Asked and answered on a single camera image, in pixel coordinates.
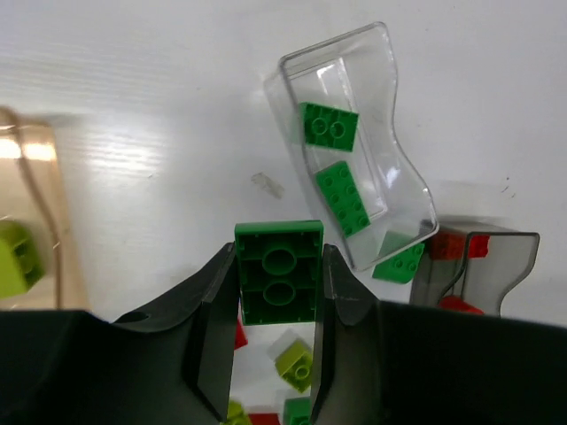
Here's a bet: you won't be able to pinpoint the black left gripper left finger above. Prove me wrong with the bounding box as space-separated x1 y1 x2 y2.
1 243 236 424

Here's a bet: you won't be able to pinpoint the red square lego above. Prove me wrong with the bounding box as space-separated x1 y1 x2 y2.
248 413 281 425

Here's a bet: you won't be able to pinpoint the grey transparent container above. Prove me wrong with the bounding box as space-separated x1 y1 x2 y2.
409 221 540 317

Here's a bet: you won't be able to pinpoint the lime lego upturned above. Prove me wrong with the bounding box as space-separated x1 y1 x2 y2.
275 339 313 393

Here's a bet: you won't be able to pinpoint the lime small lego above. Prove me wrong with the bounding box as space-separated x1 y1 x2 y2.
224 399 252 425

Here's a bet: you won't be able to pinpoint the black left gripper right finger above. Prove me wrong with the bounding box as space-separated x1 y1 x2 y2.
311 245 566 424

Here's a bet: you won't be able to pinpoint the green two-by-four lego upturned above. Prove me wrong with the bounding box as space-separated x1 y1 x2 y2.
234 220 324 326

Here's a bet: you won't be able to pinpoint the green square lego upturned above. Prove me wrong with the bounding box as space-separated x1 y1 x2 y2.
283 398 311 425

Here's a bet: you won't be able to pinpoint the red legos in grey bin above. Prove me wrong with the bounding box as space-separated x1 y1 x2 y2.
427 229 490 315

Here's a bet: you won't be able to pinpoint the lime curved lego brick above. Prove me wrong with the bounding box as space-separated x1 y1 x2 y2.
1 220 45 298

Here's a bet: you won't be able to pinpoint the green sloped lego brick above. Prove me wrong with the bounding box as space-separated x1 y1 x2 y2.
372 231 425 284

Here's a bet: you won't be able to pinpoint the green lego in clear bin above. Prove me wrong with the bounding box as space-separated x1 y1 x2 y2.
300 102 359 152

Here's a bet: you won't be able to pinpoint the red curved lego brick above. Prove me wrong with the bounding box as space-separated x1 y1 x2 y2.
234 319 248 350

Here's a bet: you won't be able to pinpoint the clear transparent container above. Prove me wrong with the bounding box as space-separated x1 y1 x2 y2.
265 22 439 271

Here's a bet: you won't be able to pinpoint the green flat long lego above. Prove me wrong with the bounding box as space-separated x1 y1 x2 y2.
315 161 370 237

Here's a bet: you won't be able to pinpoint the orange transparent container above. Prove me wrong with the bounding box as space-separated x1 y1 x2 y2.
1 106 90 310

